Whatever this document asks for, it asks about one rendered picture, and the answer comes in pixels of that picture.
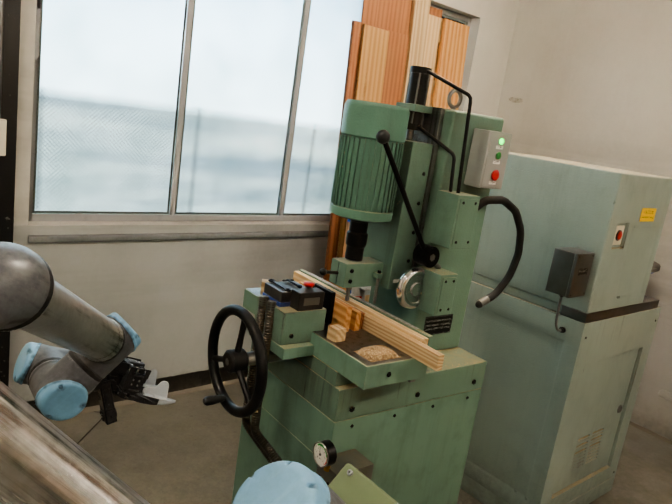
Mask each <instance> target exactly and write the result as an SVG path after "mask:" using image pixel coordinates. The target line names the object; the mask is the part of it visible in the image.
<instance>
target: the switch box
mask: <svg viewBox="0 0 672 504"><path fill-rule="evenodd" d="M500 138H503V139H504V143H503V144H502V145H499V143H498V141H499V139H500ZM511 139H512V134H510V133H504V132H498V131H491V130H484V129H478V128H475V129H474V134H473V139H472V144H471V149H470V154H469V159H468V165H467V170H466V175H465V180H464V184H465V185H469V186H473V187H477V188H488V189H501V188H502V183H503V178H504V173H505V168H506V164H507V159H508V154H509V149H510V144H511ZM496 145H497V146H503V150H502V149H496ZM498 151H500V152H501V158H500V159H499V160H496V159H495V154H496V152H498ZM493 161H500V164H493ZM494 170H498V171H499V178H498V179H497V180H496V181H495V182H496V184H495V185H492V184H489V181H494V180H492V178H491V175H492V172H493V171H494Z"/></svg>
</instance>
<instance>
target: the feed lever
mask: <svg viewBox="0 0 672 504"><path fill-rule="evenodd" d="M376 140H377V141H378V142H379V143H380V144H383V146H384V149H385V152H386V154H387V157H388V160H389V163H390V165H391V168H392V171H393V173H394V176H395V179H396V182H397V184H398V187H399V190H400V193H401V195H402V198H403V201H404V204H405V206H406V209H407V212H408V214H409V217H410V220H411V223H412V225H413V228H414V231H415V234H416V236H417V239H418V242H419V244H418V245H417V246H416V247H415V249H414V251H413V260H414V262H416V263H418V264H420V265H423V266H425V267H428V268H432V267H435V268H436V269H441V265H440V264H439V263H438V260H439V256H440V253H439V250H438V248H436V247H434V246H431V245H428V244H425V243H424V240H423V238H422V235H421V232H420V229H419V227H418V224H417V221H416V218H415V215H414V213H413V210H412V207H411V204H410V201H409V199H408V196H407V193H406V190H405V188H404V185H403V182H402V179H401V176H400V174H399V171H398V168H397V165H396V163H395V160H394V157H393V154H392V151H391V149H390V146H389V143H388V142H389V140H390V133H389V132H388V131H387V130H380V131H378V132H377V134H376Z"/></svg>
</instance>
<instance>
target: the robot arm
mask: <svg viewBox="0 0 672 504"><path fill-rule="evenodd" d="M18 329H21V330H23V331H26V332H28V333H30V334H33V335H35V336H37V337H40V338H42V339H44V340H47V341H49V342H52V343H54V344H56V345H59V346H61V347H63V348H66V349H63V348H59V347H54V346H49V345H45V344H42V343H34V342H29V343H27V344H26V345H25V346H24V347H23V348H22V350H21V352H20V354H19V356H18V358H17V361H16V363H15V367H14V372H13V379H14V381H15V382H16V383H19V384H21V385H22V384H27V385H28V386H29V388H30V390H31V393H32V395H33V397H34V399H35V404H36V406H37V408H38V409H39V410H40V411H41V413H42V414H43V415H44V416H45V417H47V418H49V419H51V420H55V421H63V420H68V419H71V418H73V417H75V416H76V415H78V414H79V413H80V412H81V411H82V410H83V409H84V408H85V406H86V404H87V400H88V394H90V393H91V392H92V391H94V392H96V391H97V395H98V400H99V405H100V416H101V419H102V421H103V422H105V423H106V424H107V425H109V424H112V423H115V422H117V412H116V408H115V406H114V401H113V395H114V396H116V395H118V396H119V397H121V398H123V399H127V400H132V401H136V402H139V403H143V404H149V405H167V404H172V403H175V402H176V400H174V399H170V398H167V395H168V389H169V383H168V382H167V381H162V382H160V383H159V384H158V385H155V384H156V378H157V370H156V369H152V370H147V369H145V368H144V366H145V364H144V363H143V362H141V359H137V358H133V357H128V355H129V354H130V353H131V352H134V351H135V350H136V348H137V347H138V346H139V345H140V343H141V338H140V337H139V335H138V334H137V333H136V332H135V331H134V330H133V329H132V328H131V326H130V325H129V324H128V323H127V322H126V321H125V320H124V319H123V318H122V317H121V316H120V315H119V314H117V313H115V312H113V313H111V314H109V315H107V316H105V315H104V314H102V313H101V312H99V311H98V310H96V309H95V308H94V307H92V306H91V305H89V304H88V303H86V302H85V301H83V300H82V299H81V298H79V297H78V296H76V295H75V294H73V293H72V292H71V291H69V290H68V289H66V288H65V287H63V286H62V285H61V284H59V283H58V282H56V281H55V280H54V276H53V273H52V270H51V268H50V266H49V265H48V264H47V262H46V261H45V260H44V259H43V258H42V257H41V256H39V255H38V254H37V253H35V252H34V251H32V250H30V249H29V248H27V247H25V246H22V245H19V244H15V243H11V242H0V331H3V332H5V331H14V330H18ZM128 358H129V359H128ZM131 359H134V360H131ZM145 371H146V373H145ZM139 392H142V393H139ZM112 394H113V395H112ZM42 414H40V413H39V412H38V411H37V410H35V409H34V408H33V407H32V406H31V405H29V404H28V403H27V402H26V401H25V400H23V399H22V398H21V397H20V396H18V395H17V394H16V393H15V392H14V391H12V390H11V389H10V388H9V387H8V386H6V385H5V384H4V383H3V382H1V381H0V504H150V503H149V502H147V501H146V500H145V499H144V498H143V497H141V496H140V495H139V494H138V493H136V492H135V491H134V490H133V489H132V488H130V487H129V486H128V485H127V484H125V483H124V482H123V481H122V480H121V479H119V478H118V477H117V476H116V475H115V474H113V473H112V472H111V471H110V470H108V469H107V468H106V467H105V466H104V465H102V464H101V463H100V462H99V461H98V460H96V459H95V458H94V457H93V456H91V455H90V454H89V453H88V452H87V451H85V450H84V449H83V448H82V447H80V446H79V445H78V444H77V443H76V442H74V441H73V440H72V439H71V438H70V437H68V436H67V435H66V434H65V433H63V432H62V431H61V430H60V429H59V428H57V427H56V426H55V425H54V424H53V423H51V422H50V421H49V420H48V419H46V418H45V417H44V416H43V415H42ZM232 504H346V503H345V502H344V501H343V500H342V499H341V498H340V497H339V496H338V495H337V494H336V493H335V492H334V491H333V490H332V489H331V488H330V487H329V486H328V485H327V484H326V482H325V481H324V480H323V479H322V478H321V477H320V476H319V475H318V474H317V473H315V472H313V471H311V470H310V469H309V468H307V467H306V466H304V465H302V464H300V463H298V462H293V461H277V462H273V463H270V464H267V465H265V466H263V467H261V468H260V469H258V470H256V471H255V472H254V475H253V476H252V477H248V478H247V479H246V480H245V482H244V483H243V484H242V485H241V487H240V488H239V490H238V492H237V494H236V496H235V498H234V500H233V503H232Z"/></svg>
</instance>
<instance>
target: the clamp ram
mask: <svg viewBox="0 0 672 504"><path fill-rule="evenodd" d="M314 284H315V286H313V288H315V287H317V288H319V289H320V290H322V291H324V292H325V295H324V302H323V307H324V308H325V309H326V310H327V311H326V317H325V323H327V324H331V322H332V315H333V309H334V302H335V296H336V292H334V291H332V290H330V289H328V288H326V287H324V286H322V285H321V284H319V283H314Z"/></svg>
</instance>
